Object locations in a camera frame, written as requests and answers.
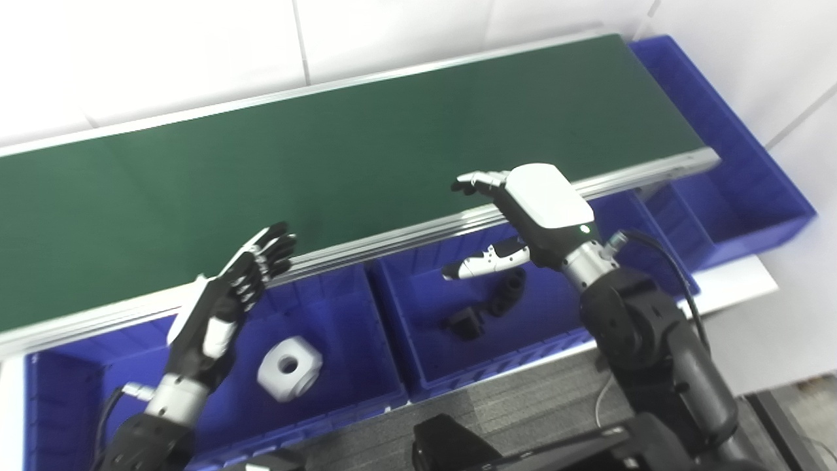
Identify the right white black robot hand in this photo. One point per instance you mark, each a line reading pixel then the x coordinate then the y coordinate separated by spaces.
pixel 546 203

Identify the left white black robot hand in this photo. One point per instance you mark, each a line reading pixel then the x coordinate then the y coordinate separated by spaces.
pixel 209 314

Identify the black flanged metal part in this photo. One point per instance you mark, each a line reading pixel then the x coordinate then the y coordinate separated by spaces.
pixel 509 291

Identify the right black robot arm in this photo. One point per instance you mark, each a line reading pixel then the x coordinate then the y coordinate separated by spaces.
pixel 654 347

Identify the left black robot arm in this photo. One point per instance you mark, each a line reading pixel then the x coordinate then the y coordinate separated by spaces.
pixel 150 432

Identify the white cube part with hole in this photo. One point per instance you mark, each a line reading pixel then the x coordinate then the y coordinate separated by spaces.
pixel 290 368

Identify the blue plastic bin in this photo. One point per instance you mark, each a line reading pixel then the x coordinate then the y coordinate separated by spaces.
pixel 340 314
pixel 739 170
pixel 418 307

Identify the black blocky part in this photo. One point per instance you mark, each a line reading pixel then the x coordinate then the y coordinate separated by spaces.
pixel 467 324

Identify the green conveyor belt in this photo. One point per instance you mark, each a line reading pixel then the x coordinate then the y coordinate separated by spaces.
pixel 327 157
pixel 392 239

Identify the white platform board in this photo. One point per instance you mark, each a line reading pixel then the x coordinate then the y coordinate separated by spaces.
pixel 739 288

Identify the black robot torso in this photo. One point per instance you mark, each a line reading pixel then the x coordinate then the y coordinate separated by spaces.
pixel 458 445

